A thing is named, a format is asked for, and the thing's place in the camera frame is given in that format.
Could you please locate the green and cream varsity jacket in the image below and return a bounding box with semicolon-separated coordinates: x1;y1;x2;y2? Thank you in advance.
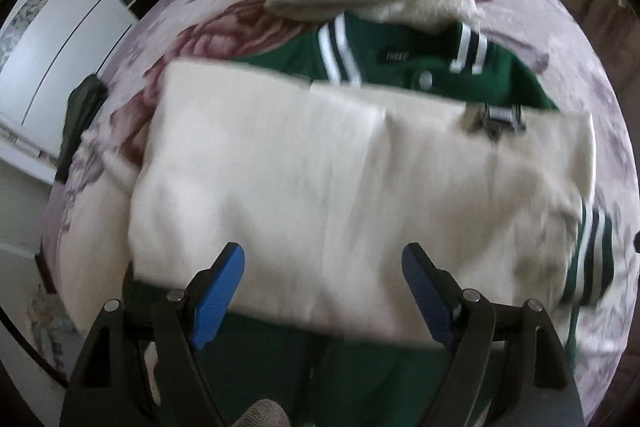
125;14;616;427

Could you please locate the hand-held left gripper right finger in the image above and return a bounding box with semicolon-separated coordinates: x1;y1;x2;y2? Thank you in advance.
401;242;586;427

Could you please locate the white wardrobe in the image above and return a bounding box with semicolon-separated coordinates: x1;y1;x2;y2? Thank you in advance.
0;0;141;185

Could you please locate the person's left hand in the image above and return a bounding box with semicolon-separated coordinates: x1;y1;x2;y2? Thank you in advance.
235;398;291;427

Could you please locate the dark green hanging cloth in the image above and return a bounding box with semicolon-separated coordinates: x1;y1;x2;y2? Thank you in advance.
55;74;108;182

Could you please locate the floral plush blanket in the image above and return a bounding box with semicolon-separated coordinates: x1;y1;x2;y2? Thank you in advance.
37;0;640;427

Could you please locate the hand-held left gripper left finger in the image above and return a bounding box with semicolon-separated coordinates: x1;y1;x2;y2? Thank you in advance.
60;242;246;427

